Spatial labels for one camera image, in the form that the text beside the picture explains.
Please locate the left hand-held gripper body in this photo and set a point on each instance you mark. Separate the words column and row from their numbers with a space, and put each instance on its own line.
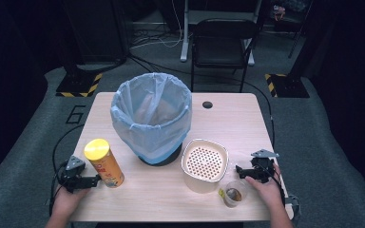
column 72, row 177

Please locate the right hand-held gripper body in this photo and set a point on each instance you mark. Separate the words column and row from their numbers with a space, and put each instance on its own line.
column 263, row 164

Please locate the orange chip can yellow lid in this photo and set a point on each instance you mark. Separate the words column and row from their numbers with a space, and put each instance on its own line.
column 106, row 167

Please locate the tea bag with yellow tag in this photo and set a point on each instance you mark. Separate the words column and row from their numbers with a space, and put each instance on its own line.
column 233, row 194

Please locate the clear plastic cup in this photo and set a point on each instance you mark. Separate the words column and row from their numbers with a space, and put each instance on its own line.
column 234, row 196

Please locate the cream strainer container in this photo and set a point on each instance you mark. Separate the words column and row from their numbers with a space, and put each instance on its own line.
column 204, row 164

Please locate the black mesh trash bin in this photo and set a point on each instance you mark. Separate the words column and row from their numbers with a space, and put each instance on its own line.
column 168, row 158

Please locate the translucent blue trash bag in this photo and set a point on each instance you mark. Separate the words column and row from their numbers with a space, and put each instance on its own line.
column 152, row 126

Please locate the person's left hand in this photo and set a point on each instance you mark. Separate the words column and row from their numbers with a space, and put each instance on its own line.
column 66, row 201

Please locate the person's right hand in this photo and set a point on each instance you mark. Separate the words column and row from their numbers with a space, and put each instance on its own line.
column 266, row 191

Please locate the black folding chair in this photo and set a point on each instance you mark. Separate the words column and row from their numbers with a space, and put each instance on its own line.
column 221, row 41

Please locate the black yellow striped base plate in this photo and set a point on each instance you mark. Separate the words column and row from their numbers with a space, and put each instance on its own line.
column 286, row 86
column 79, row 86

